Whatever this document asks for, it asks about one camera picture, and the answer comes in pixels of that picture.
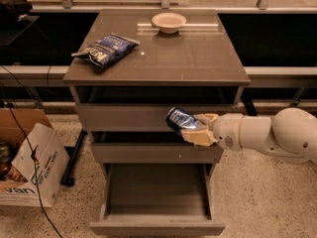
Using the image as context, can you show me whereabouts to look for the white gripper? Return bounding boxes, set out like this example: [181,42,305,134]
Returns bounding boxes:
[181,113,243,150]

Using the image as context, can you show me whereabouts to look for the grey drawer cabinet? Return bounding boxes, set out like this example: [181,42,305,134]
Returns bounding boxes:
[62,9,251,166]

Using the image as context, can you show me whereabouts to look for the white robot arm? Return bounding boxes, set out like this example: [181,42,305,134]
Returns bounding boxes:
[180,108,317,163]

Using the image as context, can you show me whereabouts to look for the black table leg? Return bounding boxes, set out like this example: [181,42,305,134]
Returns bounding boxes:
[60,130,87,186]

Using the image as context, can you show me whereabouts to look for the grey bottom drawer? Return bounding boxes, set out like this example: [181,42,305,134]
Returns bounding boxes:
[90,164,225,236]

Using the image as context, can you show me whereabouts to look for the blue chip bag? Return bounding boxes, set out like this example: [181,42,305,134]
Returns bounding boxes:
[71,33,140,68]

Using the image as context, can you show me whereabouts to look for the black cable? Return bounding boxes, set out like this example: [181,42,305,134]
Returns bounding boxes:
[0,64,63,238]

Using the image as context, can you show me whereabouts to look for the blue pepsi can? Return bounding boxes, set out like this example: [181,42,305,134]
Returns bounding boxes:
[165,107,202,134]

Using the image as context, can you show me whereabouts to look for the grey middle drawer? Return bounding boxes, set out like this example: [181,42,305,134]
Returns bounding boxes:
[91,132,223,164]

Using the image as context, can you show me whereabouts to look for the white paper bowl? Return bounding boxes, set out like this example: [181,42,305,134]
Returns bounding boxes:
[152,13,186,34]

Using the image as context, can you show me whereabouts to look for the grey top drawer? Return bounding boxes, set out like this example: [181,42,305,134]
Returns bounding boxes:
[75,85,240,133]

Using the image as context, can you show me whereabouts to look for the black bag on desk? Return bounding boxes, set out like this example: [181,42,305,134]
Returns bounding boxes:
[0,0,33,23]

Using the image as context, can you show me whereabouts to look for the grey drawer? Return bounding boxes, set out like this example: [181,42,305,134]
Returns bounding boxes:
[91,132,223,164]
[75,85,240,133]
[90,164,225,236]

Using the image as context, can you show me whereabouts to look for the cardboard box with white flap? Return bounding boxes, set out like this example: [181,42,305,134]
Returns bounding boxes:
[0,108,69,207]

